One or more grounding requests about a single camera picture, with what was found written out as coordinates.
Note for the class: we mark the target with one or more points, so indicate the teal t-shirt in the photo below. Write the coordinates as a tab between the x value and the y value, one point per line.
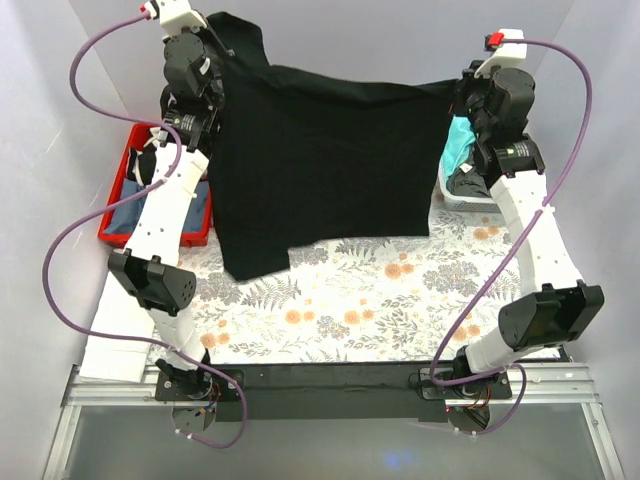
457	146

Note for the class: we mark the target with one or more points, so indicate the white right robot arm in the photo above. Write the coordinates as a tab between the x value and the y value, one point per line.
556	305

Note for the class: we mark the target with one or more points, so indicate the white plastic laundry basket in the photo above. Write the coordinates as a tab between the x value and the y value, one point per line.
465	203

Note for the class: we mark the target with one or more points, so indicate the black t-shirt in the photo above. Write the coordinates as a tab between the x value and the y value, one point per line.
302	157

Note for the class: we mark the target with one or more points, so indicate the blue folded shirt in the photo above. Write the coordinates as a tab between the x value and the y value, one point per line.
125	218

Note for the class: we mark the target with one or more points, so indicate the black white striped shirt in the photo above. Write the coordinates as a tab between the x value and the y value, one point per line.
141	163

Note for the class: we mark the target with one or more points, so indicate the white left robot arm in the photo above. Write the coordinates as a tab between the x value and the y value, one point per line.
147	268

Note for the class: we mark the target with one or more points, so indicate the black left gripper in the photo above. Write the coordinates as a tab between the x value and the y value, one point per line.
215	53

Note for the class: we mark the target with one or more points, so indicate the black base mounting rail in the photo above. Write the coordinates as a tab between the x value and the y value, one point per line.
337	391

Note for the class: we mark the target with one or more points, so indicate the grey t-shirt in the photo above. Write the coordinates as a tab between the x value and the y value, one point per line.
465	181

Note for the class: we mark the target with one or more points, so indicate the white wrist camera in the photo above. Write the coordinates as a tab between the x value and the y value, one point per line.
506	48
174	16

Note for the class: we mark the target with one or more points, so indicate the aluminium table frame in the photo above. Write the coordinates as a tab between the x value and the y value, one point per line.
553	427

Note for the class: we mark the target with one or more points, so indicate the red plastic tray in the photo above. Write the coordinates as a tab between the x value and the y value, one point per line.
139	134

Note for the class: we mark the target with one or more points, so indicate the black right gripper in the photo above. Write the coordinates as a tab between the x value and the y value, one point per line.
465	87

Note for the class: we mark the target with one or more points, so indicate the white folded cloth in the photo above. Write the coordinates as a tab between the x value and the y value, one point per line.
118	314

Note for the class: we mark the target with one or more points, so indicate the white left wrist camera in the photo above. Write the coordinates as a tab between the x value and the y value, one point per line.
174	16

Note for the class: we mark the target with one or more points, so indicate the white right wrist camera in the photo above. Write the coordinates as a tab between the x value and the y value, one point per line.
506	48

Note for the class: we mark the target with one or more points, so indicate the floral patterned table mat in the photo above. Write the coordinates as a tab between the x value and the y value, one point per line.
359	300

